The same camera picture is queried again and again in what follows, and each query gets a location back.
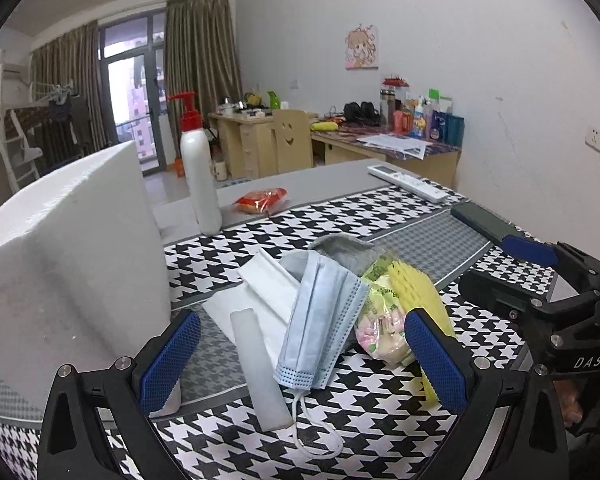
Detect yellow foam fruit net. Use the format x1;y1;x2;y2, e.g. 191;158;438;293
386;259;458;404

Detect green snack bag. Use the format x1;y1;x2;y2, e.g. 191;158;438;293
354;255;415;367

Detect light blue face mask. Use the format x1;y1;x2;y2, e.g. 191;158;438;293
272;250;372;458

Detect white paper tissue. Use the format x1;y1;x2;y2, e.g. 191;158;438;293
204;249;299;367

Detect right hand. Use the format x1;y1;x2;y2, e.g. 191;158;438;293
553;380;583;427

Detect black smartphone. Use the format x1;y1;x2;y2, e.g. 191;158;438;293
451;202;521;245

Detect white remote control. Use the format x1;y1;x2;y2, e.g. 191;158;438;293
367;165;449;204

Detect white papers on desk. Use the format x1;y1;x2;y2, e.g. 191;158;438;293
358;133;430;159

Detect grey sock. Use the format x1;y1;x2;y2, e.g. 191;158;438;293
308;234;385;276

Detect white foam box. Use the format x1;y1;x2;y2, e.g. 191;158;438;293
0;143;171;410

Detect white foam strip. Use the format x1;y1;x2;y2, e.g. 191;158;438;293
230;309;292;432

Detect houndstooth table mat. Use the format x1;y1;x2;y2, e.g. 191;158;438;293
0;181;560;480

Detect black headphones on desk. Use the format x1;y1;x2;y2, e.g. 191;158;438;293
343;101;381;127

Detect wooden smiley chair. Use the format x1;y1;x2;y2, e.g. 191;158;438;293
273;110;314;174

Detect red snack packet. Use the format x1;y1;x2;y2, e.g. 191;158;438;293
233;188;287;214

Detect white pump bottle red cap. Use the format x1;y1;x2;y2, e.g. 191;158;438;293
168;91;222;236

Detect wooden desk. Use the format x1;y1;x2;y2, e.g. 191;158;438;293
210;112;460;188

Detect brown left curtain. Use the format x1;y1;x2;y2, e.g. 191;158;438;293
31;21;109;152

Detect brown curtain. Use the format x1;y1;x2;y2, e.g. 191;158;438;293
163;0;244;154
31;21;109;152

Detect brown right curtain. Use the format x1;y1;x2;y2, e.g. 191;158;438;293
163;0;244;154

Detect anime wall poster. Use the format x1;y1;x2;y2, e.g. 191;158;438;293
344;25;378;70

